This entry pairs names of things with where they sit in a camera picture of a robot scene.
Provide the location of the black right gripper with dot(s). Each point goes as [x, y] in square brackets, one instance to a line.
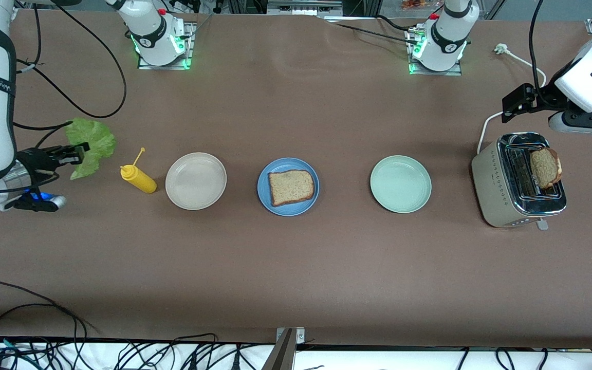
[39, 158]

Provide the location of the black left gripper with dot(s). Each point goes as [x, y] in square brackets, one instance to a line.
[542, 98]

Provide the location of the green lettuce leaf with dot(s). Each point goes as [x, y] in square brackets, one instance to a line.
[93, 139]

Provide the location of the brown bread slice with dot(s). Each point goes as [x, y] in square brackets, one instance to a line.
[291, 187]
[545, 167]

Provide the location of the yellow squeeze bottle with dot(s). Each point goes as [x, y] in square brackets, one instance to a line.
[142, 181]

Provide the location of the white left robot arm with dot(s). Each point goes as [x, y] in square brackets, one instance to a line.
[589, 77]

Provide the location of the beige round plate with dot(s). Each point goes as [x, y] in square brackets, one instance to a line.
[196, 181]

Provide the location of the pale green round plate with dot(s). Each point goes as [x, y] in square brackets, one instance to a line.
[401, 184]

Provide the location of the blue round plate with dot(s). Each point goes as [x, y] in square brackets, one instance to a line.
[288, 211]

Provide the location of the beige chrome toaster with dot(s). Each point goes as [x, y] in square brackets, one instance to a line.
[491, 190]

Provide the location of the orange packet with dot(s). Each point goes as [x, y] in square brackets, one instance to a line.
[417, 4]

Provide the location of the grey metal device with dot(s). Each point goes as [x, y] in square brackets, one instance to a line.
[303, 6]

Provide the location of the grey aluminium bar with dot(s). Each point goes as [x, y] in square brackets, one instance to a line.
[279, 357]

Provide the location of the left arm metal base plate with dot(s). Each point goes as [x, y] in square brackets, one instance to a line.
[455, 73]

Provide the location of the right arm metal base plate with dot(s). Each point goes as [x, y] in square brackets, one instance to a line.
[191, 51]

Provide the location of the metal table edge bracket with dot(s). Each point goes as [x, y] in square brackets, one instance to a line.
[300, 334]

